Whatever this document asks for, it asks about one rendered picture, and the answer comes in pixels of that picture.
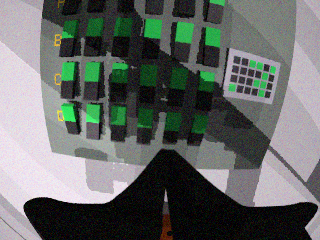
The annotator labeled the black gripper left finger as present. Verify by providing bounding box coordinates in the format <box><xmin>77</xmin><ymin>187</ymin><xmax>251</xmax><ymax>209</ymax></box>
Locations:
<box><xmin>23</xmin><ymin>148</ymin><xmax>169</xmax><ymax>240</ymax></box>

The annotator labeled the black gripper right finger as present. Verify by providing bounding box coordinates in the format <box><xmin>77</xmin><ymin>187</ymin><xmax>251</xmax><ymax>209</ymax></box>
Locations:
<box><xmin>167</xmin><ymin>149</ymin><xmax>319</xmax><ymax>240</ymax></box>

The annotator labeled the grey switch panel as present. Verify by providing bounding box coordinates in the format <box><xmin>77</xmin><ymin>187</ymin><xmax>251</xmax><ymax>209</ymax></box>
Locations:
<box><xmin>40</xmin><ymin>0</ymin><xmax>297</xmax><ymax>171</ymax></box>

